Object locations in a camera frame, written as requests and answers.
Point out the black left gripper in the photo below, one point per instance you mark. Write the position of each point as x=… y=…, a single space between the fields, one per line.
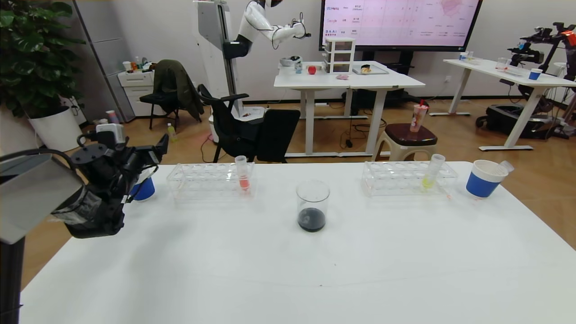
x=155 y=153

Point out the red pigment test tube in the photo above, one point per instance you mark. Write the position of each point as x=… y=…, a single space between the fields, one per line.
x=243 y=177
x=505 y=166

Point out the black distant robot arm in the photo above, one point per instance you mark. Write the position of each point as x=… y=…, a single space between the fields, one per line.
x=526 y=54

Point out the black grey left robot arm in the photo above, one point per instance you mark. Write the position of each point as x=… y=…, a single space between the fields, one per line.
x=36 y=198

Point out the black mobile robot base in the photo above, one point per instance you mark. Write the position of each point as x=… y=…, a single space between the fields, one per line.
x=508 y=121

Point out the clear acrylic test tube rack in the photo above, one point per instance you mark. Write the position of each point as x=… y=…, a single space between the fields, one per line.
x=396 y=177
x=211 y=180

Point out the clear glass beaker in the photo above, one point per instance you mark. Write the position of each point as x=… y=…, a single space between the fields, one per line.
x=312 y=211

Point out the yellow pigment test tube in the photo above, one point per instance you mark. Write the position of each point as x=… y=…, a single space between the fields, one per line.
x=431 y=173

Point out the small distant glass beaker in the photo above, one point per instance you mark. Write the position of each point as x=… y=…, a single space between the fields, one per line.
x=502 y=64

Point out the blue white paper cup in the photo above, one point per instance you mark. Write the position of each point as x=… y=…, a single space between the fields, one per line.
x=145 y=191
x=480 y=184

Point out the green drink bottle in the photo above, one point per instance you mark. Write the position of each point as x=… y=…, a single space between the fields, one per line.
x=172 y=132

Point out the pink purple cup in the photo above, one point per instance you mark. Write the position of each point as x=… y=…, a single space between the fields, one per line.
x=113 y=116

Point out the black four-legged chair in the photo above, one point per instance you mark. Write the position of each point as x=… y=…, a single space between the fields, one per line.
x=157 y=101

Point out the white drawer cabinet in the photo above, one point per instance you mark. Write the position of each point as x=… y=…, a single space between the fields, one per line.
x=135 y=90

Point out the olive green jacket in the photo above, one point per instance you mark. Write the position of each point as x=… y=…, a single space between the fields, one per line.
x=177 y=85

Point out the black office chair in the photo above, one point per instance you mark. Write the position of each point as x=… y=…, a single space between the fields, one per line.
x=238 y=135

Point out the white plant pot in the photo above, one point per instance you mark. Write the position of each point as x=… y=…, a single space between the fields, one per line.
x=58 y=130

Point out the tall grey cabinet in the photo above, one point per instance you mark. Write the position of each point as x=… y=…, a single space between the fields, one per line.
x=108 y=36

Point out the white humanoid robot on column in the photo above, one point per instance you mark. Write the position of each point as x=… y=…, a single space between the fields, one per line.
x=216 y=27

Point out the large green potted plant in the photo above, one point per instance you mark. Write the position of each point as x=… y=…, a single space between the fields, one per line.
x=31 y=54

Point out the grey bowl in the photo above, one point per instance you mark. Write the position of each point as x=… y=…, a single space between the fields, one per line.
x=290 y=62

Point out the white double desk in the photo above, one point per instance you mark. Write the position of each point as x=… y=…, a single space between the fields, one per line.
x=342 y=82

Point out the pink cloth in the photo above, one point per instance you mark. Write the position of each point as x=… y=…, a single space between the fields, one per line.
x=343 y=77

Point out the white mini drawer organizer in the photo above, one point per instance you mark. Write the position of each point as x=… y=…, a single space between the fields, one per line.
x=339 y=56

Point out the grey tray with food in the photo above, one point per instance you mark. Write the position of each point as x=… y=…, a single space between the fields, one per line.
x=370 y=70

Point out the brown top stool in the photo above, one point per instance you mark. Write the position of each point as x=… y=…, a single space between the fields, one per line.
x=405 y=135

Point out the pink drink cup with straw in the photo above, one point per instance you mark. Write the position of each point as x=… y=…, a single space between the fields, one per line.
x=417 y=118

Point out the white long desk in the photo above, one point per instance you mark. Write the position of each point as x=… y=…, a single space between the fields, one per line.
x=517 y=78

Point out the small blue paper cup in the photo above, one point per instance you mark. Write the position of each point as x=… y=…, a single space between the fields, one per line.
x=535 y=74

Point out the black tall stand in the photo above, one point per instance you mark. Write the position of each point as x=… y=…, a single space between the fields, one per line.
x=562 y=27

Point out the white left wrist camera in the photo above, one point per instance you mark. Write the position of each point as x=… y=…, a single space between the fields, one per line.
x=110 y=133

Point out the large wall display screen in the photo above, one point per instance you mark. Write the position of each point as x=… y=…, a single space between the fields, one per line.
x=396 y=22

